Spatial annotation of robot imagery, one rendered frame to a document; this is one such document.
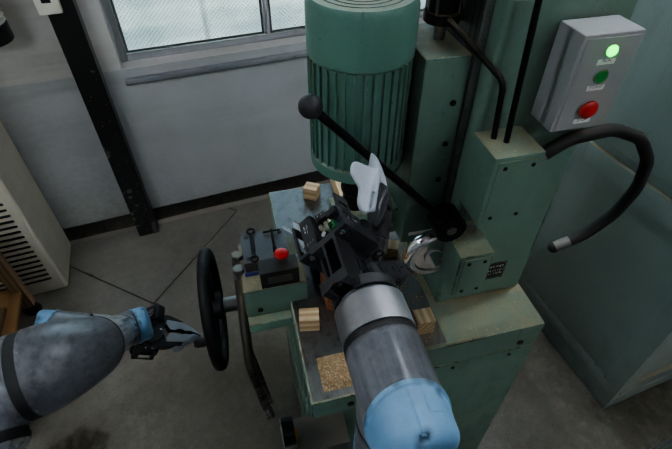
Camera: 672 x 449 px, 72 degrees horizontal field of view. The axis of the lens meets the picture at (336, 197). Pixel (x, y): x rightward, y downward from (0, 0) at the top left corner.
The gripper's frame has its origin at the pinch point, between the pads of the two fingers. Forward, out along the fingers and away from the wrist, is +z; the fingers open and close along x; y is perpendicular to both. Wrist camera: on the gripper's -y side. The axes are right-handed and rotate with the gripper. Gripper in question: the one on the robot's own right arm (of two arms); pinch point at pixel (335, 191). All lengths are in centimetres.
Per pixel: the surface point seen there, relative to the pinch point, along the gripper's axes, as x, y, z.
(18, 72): 93, 32, 141
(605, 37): -40.1, -15.3, 4.9
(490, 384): 21, -87, 0
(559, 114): -29.9, -22.3, 5.0
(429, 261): 4.6, -37.1, 8.2
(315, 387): 32.2, -26.9, -6.7
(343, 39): -13.8, 7.9, 14.6
